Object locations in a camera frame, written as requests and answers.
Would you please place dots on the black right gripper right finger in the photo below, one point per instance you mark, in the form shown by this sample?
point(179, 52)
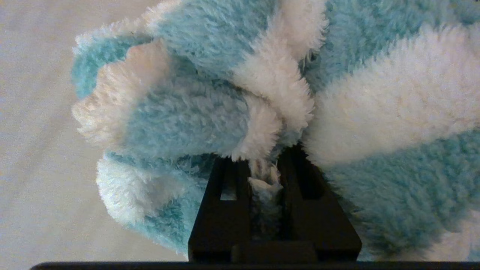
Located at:
point(318, 225)

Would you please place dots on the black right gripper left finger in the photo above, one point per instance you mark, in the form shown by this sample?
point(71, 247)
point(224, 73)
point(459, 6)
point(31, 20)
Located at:
point(213, 225)

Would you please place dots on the green white striped towel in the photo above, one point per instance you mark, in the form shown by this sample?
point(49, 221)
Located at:
point(375, 93)

